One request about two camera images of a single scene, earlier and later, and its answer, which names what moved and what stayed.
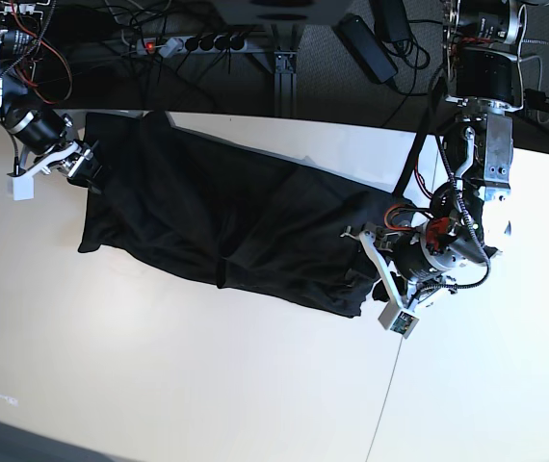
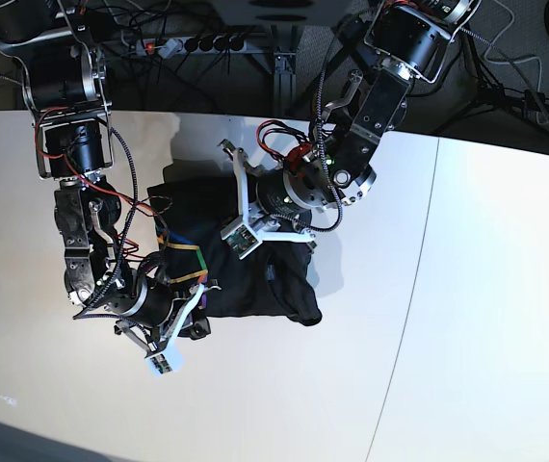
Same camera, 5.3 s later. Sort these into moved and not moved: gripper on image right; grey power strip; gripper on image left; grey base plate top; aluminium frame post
Moved: gripper on image left; gripper on image right
Not moved: grey power strip; aluminium frame post; grey base plate top
